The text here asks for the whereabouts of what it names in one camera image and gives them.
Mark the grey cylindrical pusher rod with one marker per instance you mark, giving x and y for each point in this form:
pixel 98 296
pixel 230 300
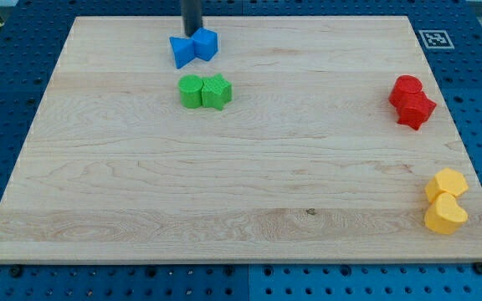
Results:
pixel 192 16

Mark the blue triangle block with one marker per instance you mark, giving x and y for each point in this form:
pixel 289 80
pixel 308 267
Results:
pixel 183 51

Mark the yellow hexagon block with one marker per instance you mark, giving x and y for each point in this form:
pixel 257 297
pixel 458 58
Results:
pixel 447 180

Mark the blue cube block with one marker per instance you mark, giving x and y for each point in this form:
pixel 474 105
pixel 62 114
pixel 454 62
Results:
pixel 205 44

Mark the green star block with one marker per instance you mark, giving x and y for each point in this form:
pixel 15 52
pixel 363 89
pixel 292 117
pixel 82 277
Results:
pixel 216 92

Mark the green circle block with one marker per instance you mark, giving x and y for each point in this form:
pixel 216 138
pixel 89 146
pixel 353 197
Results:
pixel 190 87

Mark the red circle block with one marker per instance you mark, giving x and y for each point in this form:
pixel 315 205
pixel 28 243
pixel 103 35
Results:
pixel 404 84

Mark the red star block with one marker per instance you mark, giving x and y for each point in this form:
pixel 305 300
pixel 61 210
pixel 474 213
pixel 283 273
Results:
pixel 415 109

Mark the yellow heart block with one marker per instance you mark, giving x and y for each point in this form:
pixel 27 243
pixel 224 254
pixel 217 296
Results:
pixel 445 215

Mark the wooden board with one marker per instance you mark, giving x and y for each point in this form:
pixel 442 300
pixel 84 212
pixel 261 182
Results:
pixel 306 163

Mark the white fiducial marker tag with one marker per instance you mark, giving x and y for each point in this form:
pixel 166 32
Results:
pixel 436 39

